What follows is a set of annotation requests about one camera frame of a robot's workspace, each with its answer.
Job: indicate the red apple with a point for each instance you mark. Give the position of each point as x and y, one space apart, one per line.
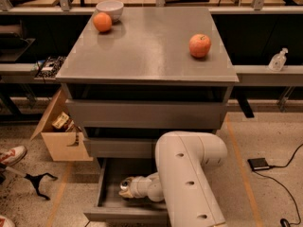
199 45

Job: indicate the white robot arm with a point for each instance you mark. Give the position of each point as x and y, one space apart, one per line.
180 180

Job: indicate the silver blue redbull can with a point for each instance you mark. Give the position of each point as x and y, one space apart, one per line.
125 184

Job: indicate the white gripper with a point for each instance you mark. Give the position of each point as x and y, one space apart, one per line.
137 186

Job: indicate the black mouse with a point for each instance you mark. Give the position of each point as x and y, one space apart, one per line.
284 222

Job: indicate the cardboard box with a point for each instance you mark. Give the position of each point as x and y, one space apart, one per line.
62 145

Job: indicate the white bowl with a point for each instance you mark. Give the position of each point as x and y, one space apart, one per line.
113 8

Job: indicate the black grabber tool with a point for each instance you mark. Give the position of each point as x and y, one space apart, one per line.
35 180

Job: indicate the grey bottom drawer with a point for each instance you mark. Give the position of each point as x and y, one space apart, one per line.
110 207

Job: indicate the black foot pedal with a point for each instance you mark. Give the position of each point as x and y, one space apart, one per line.
258 164

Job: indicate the clear sanitizer bottle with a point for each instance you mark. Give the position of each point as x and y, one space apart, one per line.
278 60

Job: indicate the snack package in box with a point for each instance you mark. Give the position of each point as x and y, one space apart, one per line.
61 121

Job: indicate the black white notebook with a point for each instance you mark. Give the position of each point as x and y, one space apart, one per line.
49 68

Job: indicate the grey drawer cabinet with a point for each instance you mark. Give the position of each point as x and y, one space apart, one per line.
145 57

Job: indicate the grey top drawer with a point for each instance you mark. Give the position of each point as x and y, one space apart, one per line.
147 115

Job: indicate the grey middle drawer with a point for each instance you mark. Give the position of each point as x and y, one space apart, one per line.
120 148

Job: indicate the white red sneaker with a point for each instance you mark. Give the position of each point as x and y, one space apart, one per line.
12 156

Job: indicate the grey drawer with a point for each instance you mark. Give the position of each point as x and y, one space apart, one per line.
147 115
110 207
120 148

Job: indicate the orange fruit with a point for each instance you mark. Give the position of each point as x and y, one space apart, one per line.
102 22

